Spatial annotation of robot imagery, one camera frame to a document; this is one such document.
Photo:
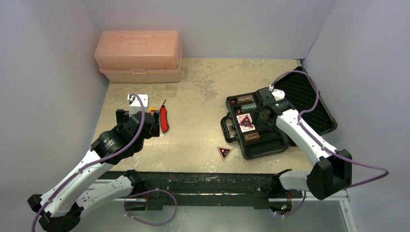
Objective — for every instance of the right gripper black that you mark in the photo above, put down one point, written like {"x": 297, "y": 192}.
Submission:
{"x": 262, "y": 117}

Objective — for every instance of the yellow tape measure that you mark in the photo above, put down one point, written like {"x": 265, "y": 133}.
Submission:
{"x": 153, "y": 110}

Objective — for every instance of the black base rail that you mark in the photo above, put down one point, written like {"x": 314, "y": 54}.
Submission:
{"x": 260, "y": 191}

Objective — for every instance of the pink plastic storage box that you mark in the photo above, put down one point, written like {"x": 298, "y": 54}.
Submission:
{"x": 140, "y": 56}

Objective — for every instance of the all-in triangle button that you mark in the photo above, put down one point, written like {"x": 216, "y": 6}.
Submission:
{"x": 224, "y": 152}
{"x": 246, "y": 121}

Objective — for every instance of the black poker set case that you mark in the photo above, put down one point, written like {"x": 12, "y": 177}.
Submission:
{"x": 301, "y": 92}

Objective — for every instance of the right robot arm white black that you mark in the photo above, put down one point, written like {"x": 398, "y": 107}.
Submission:
{"x": 332, "y": 168}

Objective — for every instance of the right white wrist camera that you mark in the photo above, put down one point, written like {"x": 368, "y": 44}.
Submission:
{"x": 277, "y": 93}

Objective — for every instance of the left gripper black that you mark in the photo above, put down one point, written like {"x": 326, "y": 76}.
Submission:
{"x": 123, "y": 116}

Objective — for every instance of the brown chip row in case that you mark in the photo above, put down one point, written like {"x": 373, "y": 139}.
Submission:
{"x": 245, "y": 99}

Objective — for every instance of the red black utility knife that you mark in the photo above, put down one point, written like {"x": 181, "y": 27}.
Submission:
{"x": 163, "y": 118}

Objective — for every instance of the red playing card deck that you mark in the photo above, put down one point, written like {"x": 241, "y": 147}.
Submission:
{"x": 244, "y": 129}

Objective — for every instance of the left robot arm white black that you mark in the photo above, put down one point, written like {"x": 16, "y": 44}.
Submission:
{"x": 63, "y": 206}

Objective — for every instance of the blue chip row in case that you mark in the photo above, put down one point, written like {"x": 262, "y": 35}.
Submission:
{"x": 248, "y": 107}

